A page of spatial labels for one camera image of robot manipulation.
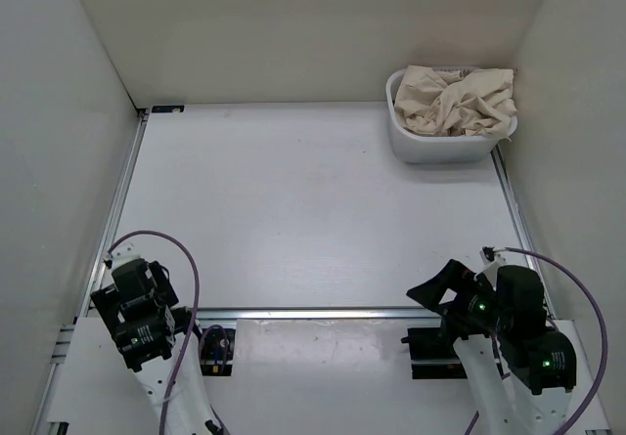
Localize black corner bracket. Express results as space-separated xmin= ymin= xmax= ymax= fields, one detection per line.
xmin=151 ymin=105 xmax=185 ymax=113

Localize white plastic basket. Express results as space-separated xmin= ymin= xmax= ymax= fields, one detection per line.
xmin=385 ymin=66 xmax=517 ymax=164

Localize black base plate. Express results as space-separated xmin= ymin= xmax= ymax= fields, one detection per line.
xmin=199 ymin=325 xmax=236 ymax=377
xmin=401 ymin=327 xmax=467 ymax=380

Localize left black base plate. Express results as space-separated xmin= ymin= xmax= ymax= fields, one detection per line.
xmin=199 ymin=325 xmax=236 ymax=377

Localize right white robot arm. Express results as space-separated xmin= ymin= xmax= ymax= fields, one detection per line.
xmin=406 ymin=247 xmax=577 ymax=434

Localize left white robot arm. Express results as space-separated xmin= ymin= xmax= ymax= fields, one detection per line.
xmin=91 ymin=240 xmax=229 ymax=434

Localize beige trousers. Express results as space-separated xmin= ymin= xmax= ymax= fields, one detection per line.
xmin=393 ymin=65 xmax=517 ymax=140

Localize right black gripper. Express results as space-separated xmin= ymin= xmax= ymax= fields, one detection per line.
xmin=406 ymin=258 xmax=511 ymax=333

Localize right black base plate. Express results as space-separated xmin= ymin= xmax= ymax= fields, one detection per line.
xmin=401 ymin=327 xmax=467 ymax=380

